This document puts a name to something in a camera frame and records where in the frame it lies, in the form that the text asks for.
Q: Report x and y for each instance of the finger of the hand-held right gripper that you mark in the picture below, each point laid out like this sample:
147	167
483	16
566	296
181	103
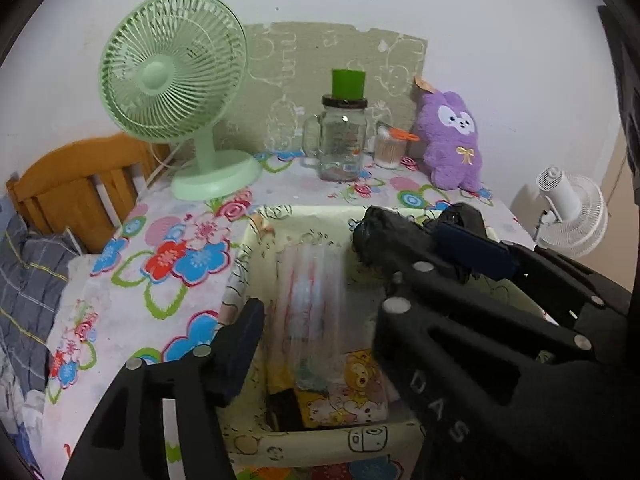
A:
425	310
472	252

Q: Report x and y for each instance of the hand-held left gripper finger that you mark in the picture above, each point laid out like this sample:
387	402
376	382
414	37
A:
242	345

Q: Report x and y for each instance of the yellow printed fabric basket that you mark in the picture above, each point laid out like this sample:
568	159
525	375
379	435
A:
250	270

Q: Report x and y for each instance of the pink wet wipes packet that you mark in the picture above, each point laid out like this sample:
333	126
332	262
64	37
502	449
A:
310	300

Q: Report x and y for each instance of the black bag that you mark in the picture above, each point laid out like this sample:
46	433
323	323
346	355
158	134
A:
372	235

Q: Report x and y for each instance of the yellow bear print packet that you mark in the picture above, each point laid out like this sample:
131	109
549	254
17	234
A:
350	390

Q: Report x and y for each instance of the floral printed tablecloth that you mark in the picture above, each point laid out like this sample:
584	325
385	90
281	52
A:
150	300

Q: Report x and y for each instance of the purple plush toy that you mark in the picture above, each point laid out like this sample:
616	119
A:
452	145

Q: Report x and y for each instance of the white fan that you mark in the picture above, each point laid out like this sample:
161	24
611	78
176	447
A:
575	210

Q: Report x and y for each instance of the cotton swab container orange lid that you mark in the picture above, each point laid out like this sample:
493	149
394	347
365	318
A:
389	152

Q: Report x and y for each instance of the beige door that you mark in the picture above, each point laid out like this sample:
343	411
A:
617	220

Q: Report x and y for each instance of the glass jar mug green lid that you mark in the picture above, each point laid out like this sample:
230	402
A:
342	140

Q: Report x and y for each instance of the grey plaid pillow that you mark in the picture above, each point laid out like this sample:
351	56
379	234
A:
30	290

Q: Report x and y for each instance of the pile of clothes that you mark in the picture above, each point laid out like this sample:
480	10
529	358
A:
20	395

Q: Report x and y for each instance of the wooden bed headboard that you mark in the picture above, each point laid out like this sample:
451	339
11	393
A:
60	185

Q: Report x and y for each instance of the beige printed board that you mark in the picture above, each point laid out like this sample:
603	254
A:
300	70

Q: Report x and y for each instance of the green desk fan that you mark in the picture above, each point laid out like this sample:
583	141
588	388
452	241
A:
160	75

